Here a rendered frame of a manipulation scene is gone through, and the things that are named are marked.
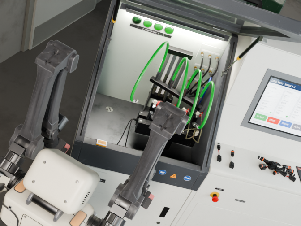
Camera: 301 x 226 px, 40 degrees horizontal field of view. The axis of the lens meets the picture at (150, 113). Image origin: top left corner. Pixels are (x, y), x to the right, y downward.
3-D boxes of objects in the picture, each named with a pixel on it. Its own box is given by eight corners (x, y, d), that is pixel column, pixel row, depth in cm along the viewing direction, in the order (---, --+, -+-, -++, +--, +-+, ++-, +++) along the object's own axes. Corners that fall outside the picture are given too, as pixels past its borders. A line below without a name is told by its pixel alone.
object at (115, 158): (76, 162, 212) (83, 142, 202) (78, 156, 215) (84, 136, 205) (190, 189, 222) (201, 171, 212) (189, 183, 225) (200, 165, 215)
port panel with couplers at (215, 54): (182, 89, 241) (202, 46, 221) (182, 85, 244) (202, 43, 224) (203, 95, 243) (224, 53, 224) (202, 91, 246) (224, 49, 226)
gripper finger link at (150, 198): (139, 191, 184) (140, 186, 175) (153, 199, 183) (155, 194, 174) (131, 204, 181) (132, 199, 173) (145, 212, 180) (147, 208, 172)
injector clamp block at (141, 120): (131, 141, 229) (138, 122, 220) (132, 128, 237) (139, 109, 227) (188, 155, 235) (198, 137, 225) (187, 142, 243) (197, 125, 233)
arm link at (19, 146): (5, 152, 148) (17, 159, 148) (21, 128, 151) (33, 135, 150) (13, 156, 157) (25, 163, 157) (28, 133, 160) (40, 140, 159)
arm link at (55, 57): (32, 46, 131) (59, 61, 129) (56, 36, 142) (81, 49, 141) (6, 150, 153) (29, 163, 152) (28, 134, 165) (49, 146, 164)
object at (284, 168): (257, 172, 220) (262, 166, 216) (254, 158, 228) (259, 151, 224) (295, 182, 224) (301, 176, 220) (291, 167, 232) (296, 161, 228)
